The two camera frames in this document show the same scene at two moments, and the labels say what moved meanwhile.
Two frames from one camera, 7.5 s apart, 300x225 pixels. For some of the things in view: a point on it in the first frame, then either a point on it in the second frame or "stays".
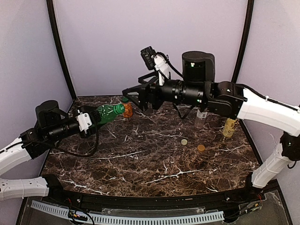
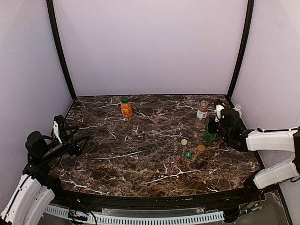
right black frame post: (245, 40) stays
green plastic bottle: (106, 112) -> (207, 137)
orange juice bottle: (128, 108) stays
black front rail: (74, 198) stays
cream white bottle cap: (184, 141) stays
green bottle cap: (119, 108) -> (188, 155)
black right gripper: (145, 96) -> (215, 126)
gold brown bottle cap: (201, 147) stays
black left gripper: (93, 120) -> (71, 145)
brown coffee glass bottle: (200, 118) stays
